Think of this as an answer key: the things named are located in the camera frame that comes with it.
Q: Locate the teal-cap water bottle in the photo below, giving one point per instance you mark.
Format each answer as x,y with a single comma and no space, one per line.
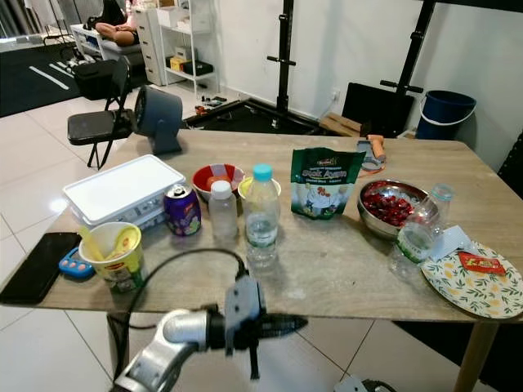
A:
262,216

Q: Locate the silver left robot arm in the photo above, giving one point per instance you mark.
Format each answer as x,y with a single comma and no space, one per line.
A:
180,327

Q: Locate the wooden dining table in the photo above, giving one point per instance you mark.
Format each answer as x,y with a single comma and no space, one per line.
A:
327,269

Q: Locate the small white-cap clear bottle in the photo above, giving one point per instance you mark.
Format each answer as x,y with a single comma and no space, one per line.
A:
222,214

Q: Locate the plain black floor mat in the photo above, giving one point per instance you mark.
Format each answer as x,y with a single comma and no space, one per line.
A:
425,359

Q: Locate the green stock pouch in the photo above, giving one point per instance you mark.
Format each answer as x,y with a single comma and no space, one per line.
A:
327,184

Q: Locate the purple drink can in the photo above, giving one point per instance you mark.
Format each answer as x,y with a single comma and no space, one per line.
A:
181,214

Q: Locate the steel bowl of red food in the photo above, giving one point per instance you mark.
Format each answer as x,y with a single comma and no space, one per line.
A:
384,208

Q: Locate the clear bottle with pale cap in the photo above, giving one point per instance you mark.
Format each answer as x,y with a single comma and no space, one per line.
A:
417,237

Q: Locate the yellow instant noodle cup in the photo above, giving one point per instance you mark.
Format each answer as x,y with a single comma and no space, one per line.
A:
118,268

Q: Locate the white paper napkin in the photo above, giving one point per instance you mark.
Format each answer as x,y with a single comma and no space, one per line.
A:
453,241

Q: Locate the floral print plate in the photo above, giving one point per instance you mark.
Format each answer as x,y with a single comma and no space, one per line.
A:
474,294

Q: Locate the orange and grey gadget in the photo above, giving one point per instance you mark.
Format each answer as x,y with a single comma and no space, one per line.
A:
374,149

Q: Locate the red packet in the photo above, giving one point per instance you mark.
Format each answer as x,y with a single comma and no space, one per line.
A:
480,263

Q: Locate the small wooden box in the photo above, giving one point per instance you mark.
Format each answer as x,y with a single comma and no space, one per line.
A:
339,124

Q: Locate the white lidded food container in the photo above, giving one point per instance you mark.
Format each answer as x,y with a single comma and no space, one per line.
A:
122,186

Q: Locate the blue key fob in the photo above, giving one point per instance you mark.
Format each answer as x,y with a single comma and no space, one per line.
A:
76,264

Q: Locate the black flat panel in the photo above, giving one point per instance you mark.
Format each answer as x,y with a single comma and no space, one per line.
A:
376,108

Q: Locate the grey desk fan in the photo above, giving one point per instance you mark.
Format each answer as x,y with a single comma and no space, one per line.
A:
159,116

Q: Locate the black smartphone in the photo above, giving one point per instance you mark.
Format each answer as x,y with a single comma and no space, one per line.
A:
37,268

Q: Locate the blue plastic bucket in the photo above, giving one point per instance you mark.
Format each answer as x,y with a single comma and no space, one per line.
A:
445,116

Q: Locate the black folding chair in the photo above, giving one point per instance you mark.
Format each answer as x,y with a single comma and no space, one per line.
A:
98,126

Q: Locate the black upright stand pole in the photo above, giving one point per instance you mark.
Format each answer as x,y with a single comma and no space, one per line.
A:
284,49

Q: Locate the black slanted stand pole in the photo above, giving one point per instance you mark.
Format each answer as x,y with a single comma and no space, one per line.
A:
413,49

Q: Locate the black bag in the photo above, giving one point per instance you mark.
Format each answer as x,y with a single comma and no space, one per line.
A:
96,80

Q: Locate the white shelf unit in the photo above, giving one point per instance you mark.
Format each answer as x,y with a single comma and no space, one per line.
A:
151,41

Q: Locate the white bench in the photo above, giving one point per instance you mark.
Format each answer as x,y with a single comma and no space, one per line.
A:
90,42

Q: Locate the black mat with white lines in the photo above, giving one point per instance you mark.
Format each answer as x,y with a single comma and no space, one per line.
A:
33,86

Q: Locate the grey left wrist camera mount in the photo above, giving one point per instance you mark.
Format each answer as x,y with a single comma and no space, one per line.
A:
243,306

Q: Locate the black stand base frame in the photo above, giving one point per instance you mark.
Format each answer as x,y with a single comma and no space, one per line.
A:
245,114

